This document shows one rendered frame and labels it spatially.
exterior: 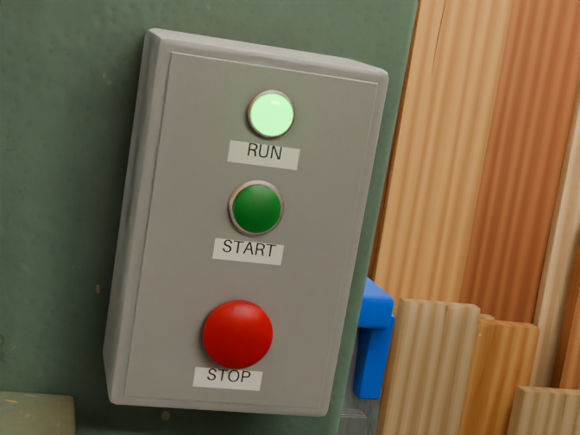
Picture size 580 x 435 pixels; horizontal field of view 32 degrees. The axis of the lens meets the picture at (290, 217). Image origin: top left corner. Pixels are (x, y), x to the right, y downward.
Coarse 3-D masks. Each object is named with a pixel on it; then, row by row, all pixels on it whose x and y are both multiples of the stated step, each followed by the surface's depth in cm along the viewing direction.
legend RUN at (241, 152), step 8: (232, 144) 41; (240, 144) 41; (248, 144) 42; (256, 144) 42; (232, 152) 42; (240, 152) 42; (248, 152) 42; (256, 152) 42; (264, 152) 42; (272, 152) 42; (280, 152) 42; (288, 152) 42; (296, 152) 42; (232, 160) 42; (240, 160) 42; (248, 160) 42; (256, 160) 42; (264, 160) 42; (272, 160) 42; (280, 160) 42; (288, 160) 42; (296, 160) 42; (288, 168) 42; (296, 168) 42
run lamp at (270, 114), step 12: (264, 96) 41; (276, 96) 41; (252, 108) 41; (264, 108) 41; (276, 108) 41; (288, 108) 41; (252, 120) 41; (264, 120) 41; (276, 120) 41; (288, 120) 41; (264, 132) 41; (276, 132) 41
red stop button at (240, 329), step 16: (224, 304) 42; (240, 304) 42; (208, 320) 42; (224, 320) 42; (240, 320) 42; (256, 320) 42; (208, 336) 42; (224, 336) 42; (240, 336) 42; (256, 336) 43; (272, 336) 43; (208, 352) 43; (224, 352) 42; (240, 352) 43; (256, 352) 43; (240, 368) 43
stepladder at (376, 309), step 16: (368, 288) 132; (368, 304) 128; (384, 304) 129; (368, 320) 129; (384, 320) 129; (368, 336) 132; (384, 336) 132; (368, 352) 132; (384, 352) 133; (352, 368) 135; (368, 368) 133; (384, 368) 133; (352, 384) 136; (368, 384) 133; (352, 400) 136; (368, 400) 137; (352, 416) 133; (368, 416) 137; (352, 432) 133; (368, 432) 137
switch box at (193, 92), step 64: (192, 64) 40; (256, 64) 41; (320, 64) 42; (192, 128) 41; (320, 128) 42; (128, 192) 45; (192, 192) 42; (320, 192) 43; (128, 256) 42; (192, 256) 42; (320, 256) 43; (128, 320) 42; (192, 320) 43; (320, 320) 44; (128, 384) 43; (192, 384) 44; (320, 384) 45
